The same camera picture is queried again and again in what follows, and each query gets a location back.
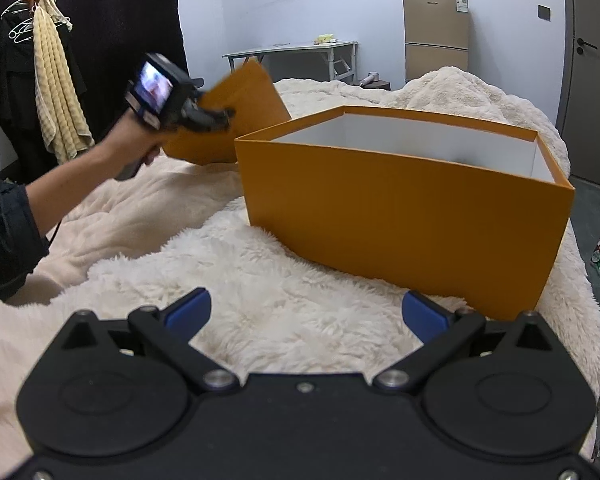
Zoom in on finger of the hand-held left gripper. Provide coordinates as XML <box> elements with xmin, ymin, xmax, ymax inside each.
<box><xmin>192</xmin><ymin>105</ymin><xmax>237</xmax><ymax>134</ymax></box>

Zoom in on person's left forearm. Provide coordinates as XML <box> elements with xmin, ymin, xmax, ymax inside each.
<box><xmin>0</xmin><ymin>141</ymin><xmax>122</xmax><ymax>303</ymax></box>

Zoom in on person's left hand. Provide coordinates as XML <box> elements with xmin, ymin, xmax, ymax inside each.
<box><xmin>99</xmin><ymin>108</ymin><xmax>169</xmax><ymax>175</ymax></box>

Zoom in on dark grey door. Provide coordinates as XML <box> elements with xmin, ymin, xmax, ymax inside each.
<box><xmin>562</xmin><ymin>0</ymin><xmax>600</xmax><ymax>192</ymax></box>

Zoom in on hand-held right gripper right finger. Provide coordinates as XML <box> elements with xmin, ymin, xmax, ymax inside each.
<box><xmin>372</xmin><ymin>290</ymin><xmax>554</xmax><ymax>393</ymax></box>

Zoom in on white shaggy blanket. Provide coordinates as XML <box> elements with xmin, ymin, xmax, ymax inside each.
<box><xmin>86</xmin><ymin>195</ymin><xmax>600</xmax><ymax>461</ymax></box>

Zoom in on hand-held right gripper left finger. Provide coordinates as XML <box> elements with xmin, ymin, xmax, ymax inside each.
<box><xmin>59</xmin><ymin>287</ymin><xmax>241</xmax><ymax>395</ymax></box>

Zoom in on long beige waffle towel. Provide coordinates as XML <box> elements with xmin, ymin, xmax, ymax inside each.
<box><xmin>32</xmin><ymin>4</ymin><xmax>96</xmax><ymax>165</ymax></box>

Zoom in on black curtain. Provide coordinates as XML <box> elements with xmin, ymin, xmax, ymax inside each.
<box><xmin>0</xmin><ymin>0</ymin><xmax>189</xmax><ymax>183</ymax></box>

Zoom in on white wire hangers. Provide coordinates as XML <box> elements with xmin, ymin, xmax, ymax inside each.
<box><xmin>0</xmin><ymin>0</ymin><xmax>37</xmax><ymax>47</ymax></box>

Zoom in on beige fridge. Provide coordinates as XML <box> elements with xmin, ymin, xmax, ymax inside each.
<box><xmin>401</xmin><ymin>0</ymin><xmax>471</xmax><ymax>86</ymax></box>

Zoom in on grey folding table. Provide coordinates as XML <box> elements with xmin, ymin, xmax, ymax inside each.
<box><xmin>222</xmin><ymin>40</ymin><xmax>360</xmax><ymax>84</ymax></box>

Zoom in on cream plush blanket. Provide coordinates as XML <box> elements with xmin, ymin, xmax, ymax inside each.
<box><xmin>0</xmin><ymin>65</ymin><xmax>572</xmax><ymax>480</ymax></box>

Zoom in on orange box lid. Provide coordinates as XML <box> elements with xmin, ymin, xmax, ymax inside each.
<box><xmin>162</xmin><ymin>59</ymin><xmax>294</xmax><ymax>167</ymax></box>

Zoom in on orange cardboard box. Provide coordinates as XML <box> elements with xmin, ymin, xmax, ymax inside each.
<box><xmin>234</xmin><ymin>105</ymin><xmax>576</xmax><ymax>322</ymax></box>

